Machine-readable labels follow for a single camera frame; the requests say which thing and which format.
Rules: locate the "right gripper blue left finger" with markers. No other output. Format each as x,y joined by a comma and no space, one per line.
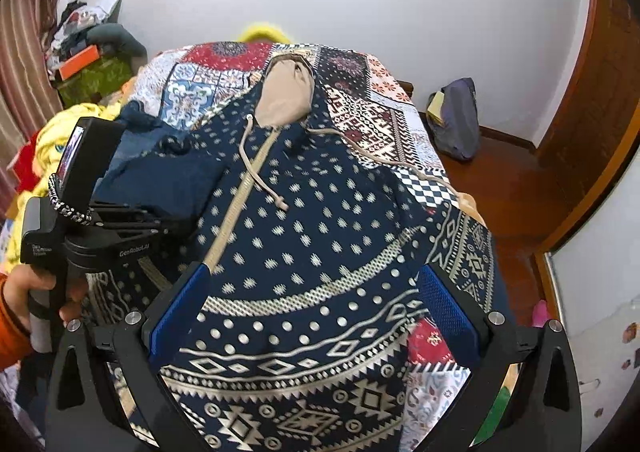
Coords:
84,411

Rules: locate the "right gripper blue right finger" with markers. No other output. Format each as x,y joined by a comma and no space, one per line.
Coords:
543,413

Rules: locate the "navy patterned hooded robe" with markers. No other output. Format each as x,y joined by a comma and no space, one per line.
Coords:
300,256

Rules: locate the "orange sleeve forearm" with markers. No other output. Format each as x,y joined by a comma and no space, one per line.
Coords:
15,337

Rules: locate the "left hand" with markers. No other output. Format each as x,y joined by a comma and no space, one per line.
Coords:
76,290

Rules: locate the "red garment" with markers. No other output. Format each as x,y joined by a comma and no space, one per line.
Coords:
24,168

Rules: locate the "yellow cartoon blanket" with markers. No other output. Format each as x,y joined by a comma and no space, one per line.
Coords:
50,144

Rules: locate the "blue denim jeans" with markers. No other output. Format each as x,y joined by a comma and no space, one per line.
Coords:
158,167

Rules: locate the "striped red curtain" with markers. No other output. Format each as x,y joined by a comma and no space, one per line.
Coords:
28,100

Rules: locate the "orange shoe box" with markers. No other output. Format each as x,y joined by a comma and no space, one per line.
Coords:
77,63

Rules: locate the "dark grey neck pillow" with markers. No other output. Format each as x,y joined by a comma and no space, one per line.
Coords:
118,37

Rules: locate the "clutter pile of items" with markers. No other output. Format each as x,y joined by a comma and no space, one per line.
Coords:
77,18

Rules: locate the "colourful patchwork bedspread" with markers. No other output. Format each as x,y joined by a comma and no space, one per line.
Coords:
380,96

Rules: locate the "yellow curved pillow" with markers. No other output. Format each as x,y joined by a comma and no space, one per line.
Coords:
263,32

